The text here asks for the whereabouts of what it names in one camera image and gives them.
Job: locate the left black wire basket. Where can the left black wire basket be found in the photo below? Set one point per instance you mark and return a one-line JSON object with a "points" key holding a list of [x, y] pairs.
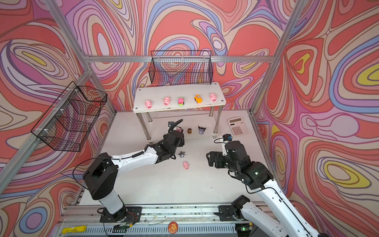
{"points": [[73, 120]]}

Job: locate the pink pig toy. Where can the pink pig toy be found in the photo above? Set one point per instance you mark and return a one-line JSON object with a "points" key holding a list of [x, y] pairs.
{"points": [[185, 165], [166, 101], [148, 104], [213, 97]]}

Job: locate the dark purple figure toy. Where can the dark purple figure toy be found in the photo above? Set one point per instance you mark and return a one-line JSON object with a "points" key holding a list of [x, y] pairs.
{"points": [[201, 130]]}

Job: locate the red round sticker badge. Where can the red round sticker badge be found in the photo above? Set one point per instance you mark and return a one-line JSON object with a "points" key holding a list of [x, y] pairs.
{"points": [[173, 227]]}

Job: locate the pink green toy car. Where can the pink green toy car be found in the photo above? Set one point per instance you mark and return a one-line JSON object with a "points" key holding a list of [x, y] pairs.
{"points": [[181, 101]]}

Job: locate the black wire basket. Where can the black wire basket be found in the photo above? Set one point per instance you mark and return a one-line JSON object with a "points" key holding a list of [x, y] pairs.
{"points": [[180, 67], [73, 120]]}

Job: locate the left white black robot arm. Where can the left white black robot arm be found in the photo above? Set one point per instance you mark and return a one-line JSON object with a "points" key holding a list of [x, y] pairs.
{"points": [[101, 176]]}

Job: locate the back black wire basket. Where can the back black wire basket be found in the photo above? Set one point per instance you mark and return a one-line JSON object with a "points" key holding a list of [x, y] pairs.
{"points": [[180, 67]]}

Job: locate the pink pig toy front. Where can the pink pig toy front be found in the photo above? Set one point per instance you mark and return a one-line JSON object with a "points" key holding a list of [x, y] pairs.
{"points": [[148, 104]]}

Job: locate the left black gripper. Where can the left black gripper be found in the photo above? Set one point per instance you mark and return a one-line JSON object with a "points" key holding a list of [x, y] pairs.
{"points": [[182, 142]]}

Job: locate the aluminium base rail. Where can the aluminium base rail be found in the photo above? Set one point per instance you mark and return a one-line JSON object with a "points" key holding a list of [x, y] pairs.
{"points": [[194, 220]]}

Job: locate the yellow marker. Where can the yellow marker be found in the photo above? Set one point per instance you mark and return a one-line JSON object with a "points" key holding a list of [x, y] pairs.
{"points": [[72, 230]]}

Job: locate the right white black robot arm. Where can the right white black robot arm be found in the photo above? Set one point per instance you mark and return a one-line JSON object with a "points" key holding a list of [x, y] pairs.
{"points": [[258, 180]]}

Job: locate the white shelf table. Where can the white shelf table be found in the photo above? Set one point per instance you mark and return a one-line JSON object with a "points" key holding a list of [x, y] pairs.
{"points": [[154, 129]]}

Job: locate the grey shark toy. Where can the grey shark toy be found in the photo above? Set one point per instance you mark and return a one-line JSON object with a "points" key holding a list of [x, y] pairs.
{"points": [[182, 154]]}

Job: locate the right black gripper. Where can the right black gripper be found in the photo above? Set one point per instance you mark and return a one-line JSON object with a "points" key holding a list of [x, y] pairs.
{"points": [[219, 156]]}

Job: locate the orange toy car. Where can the orange toy car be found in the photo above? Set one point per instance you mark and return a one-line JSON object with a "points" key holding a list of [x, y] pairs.
{"points": [[198, 99]]}

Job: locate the pink white calculator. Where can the pink white calculator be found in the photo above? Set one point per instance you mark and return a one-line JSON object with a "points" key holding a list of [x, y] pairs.
{"points": [[237, 126]]}

